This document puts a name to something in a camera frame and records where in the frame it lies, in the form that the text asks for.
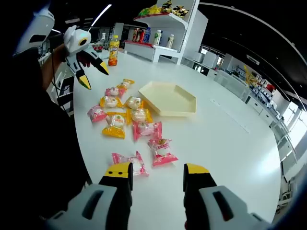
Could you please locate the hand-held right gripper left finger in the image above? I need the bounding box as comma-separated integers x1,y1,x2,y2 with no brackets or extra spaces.
44,161,134,230

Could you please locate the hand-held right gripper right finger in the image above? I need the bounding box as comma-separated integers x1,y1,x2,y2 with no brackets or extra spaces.
183,162,273,230

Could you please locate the yellow marshmallow packet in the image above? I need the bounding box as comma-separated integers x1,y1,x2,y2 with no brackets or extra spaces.
123,95,144,110
102,112,127,139
99,95,123,108
126,108,154,125
117,78,135,91

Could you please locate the beige hexagonal bowl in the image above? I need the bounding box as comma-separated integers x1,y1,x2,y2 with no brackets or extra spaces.
138,80,197,117

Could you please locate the person's left hand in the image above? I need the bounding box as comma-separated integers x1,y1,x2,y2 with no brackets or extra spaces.
76,50,93,68

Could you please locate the orange drink bottle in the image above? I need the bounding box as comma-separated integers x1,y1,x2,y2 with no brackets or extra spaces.
107,35,120,67

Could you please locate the black chair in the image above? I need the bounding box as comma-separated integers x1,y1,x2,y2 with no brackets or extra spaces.
51,76,75,115

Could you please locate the white chest-worn device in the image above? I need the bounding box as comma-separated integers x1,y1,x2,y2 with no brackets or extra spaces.
14,4,55,57

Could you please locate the white table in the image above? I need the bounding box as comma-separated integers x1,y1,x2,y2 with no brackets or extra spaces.
71,49,283,230

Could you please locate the blue bottle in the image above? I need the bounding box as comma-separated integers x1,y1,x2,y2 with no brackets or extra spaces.
143,27,152,44

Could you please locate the green white bottle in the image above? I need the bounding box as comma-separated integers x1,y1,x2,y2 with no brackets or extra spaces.
153,29,163,46

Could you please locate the person's black-clothed torso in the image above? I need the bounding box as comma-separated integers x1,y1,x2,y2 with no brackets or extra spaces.
0,46,93,230

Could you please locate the white display shelf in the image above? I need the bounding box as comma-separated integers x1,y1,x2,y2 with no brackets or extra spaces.
124,0,209,66

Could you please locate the white low cabinet row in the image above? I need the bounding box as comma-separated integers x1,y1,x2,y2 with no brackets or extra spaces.
246,95,285,127

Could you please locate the white box appliance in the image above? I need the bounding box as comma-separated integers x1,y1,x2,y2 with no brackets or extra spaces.
203,52,218,68
193,51,206,65

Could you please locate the translucent white panel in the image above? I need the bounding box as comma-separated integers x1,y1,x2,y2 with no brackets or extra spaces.
214,70,251,103

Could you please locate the yellow display figure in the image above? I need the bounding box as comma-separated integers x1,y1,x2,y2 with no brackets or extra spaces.
243,66,259,87

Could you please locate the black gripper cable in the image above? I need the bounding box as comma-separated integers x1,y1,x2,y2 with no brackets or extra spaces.
49,47,67,111

